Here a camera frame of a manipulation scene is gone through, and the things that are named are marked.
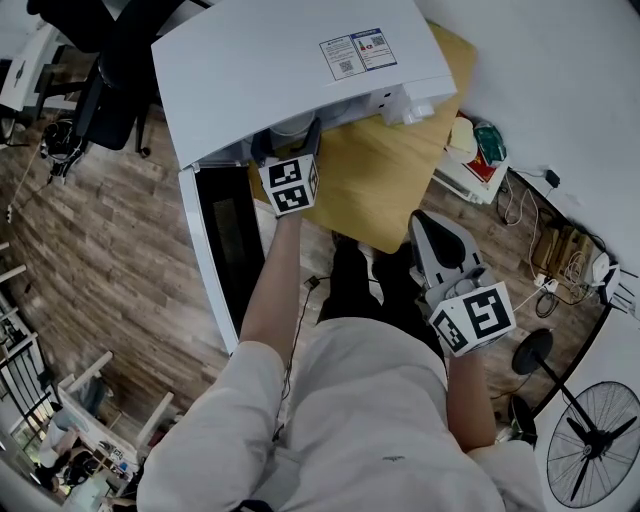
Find black cable with plug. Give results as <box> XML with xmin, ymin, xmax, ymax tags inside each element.
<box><xmin>271</xmin><ymin>274</ymin><xmax>322</xmax><ymax>443</ymax></box>

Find white desk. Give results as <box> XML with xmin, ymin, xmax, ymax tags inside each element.
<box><xmin>0</xmin><ymin>23</ymin><xmax>57</xmax><ymax>112</ymax></box>

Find person's right forearm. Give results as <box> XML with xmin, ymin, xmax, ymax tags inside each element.
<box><xmin>443</xmin><ymin>344</ymin><xmax>499</xmax><ymax>452</ymax></box>

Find white cable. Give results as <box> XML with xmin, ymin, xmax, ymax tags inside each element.
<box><xmin>497</xmin><ymin>167</ymin><xmax>551</xmax><ymax>229</ymax></box>

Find person's black trousers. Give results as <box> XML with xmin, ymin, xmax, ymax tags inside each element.
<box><xmin>316</xmin><ymin>243</ymin><xmax>447</xmax><ymax>354</ymax></box>

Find brown cardboard box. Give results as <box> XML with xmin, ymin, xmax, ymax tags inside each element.
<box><xmin>531</xmin><ymin>224</ymin><xmax>595</xmax><ymax>279</ymax></box>

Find white food bowl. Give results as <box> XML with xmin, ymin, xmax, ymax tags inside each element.
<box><xmin>271</xmin><ymin>115</ymin><xmax>321</xmax><ymax>140</ymax></box>

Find black office chair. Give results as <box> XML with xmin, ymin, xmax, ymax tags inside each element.
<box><xmin>27</xmin><ymin>0</ymin><xmax>214</xmax><ymax>157</ymax></box>

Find red book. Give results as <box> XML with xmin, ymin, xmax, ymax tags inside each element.
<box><xmin>465</xmin><ymin>153</ymin><xmax>505</xmax><ymax>185</ymax></box>

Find white wooden rack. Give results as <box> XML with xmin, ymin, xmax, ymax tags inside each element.
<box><xmin>56</xmin><ymin>349</ymin><xmax>175</xmax><ymax>454</ymax></box>

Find white router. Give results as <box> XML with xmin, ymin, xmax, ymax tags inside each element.
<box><xmin>591</xmin><ymin>252</ymin><xmax>640</xmax><ymax>317</ymax></box>

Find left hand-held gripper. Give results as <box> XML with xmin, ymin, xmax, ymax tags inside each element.
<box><xmin>249</xmin><ymin>117</ymin><xmax>324</xmax><ymax>217</ymax></box>

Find green packet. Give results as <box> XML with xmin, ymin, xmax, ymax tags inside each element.
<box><xmin>472</xmin><ymin>120</ymin><xmax>508</xmax><ymax>167</ymax></box>

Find person's white shirt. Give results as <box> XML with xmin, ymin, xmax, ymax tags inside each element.
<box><xmin>136</xmin><ymin>317</ymin><xmax>547</xmax><ymax>512</ymax></box>

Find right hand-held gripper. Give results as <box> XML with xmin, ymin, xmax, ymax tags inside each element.
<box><xmin>408</xmin><ymin>209</ymin><xmax>517</xmax><ymax>357</ymax></box>

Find person's left forearm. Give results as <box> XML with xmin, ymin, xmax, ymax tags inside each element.
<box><xmin>238</xmin><ymin>213</ymin><xmax>304</xmax><ymax>362</ymax></box>

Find black standing fan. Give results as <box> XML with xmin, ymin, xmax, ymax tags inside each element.
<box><xmin>511</xmin><ymin>328</ymin><xmax>639</xmax><ymax>509</ymax></box>

